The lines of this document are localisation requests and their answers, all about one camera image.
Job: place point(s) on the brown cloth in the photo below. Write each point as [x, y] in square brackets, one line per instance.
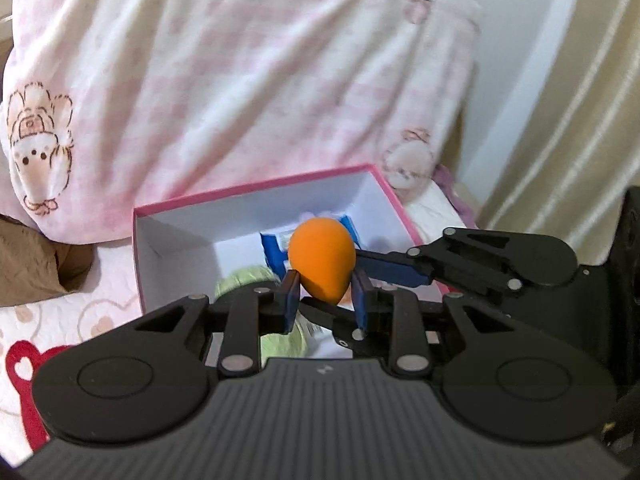
[30, 260]

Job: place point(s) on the blue and white packet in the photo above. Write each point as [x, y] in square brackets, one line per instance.
[274, 254]

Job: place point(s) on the orange egg-shaped toy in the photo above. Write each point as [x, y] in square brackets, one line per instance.
[322, 257]

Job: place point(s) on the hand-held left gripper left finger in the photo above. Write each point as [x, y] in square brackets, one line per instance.
[290, 305]

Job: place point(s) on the pink printed pillow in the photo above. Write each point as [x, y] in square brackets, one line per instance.
[225, 85]

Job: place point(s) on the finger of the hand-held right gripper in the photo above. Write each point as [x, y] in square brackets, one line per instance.
[500, 260]
[330, 317]

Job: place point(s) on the cream satin curtain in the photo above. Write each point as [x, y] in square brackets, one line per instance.
[575, 110]

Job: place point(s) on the green cabbage toy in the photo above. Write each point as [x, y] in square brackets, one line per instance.
[240, 282]

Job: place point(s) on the pink cardboard box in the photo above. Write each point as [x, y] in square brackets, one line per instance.
[180, 250]

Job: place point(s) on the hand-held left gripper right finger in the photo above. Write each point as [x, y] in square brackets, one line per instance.
[361, 305]

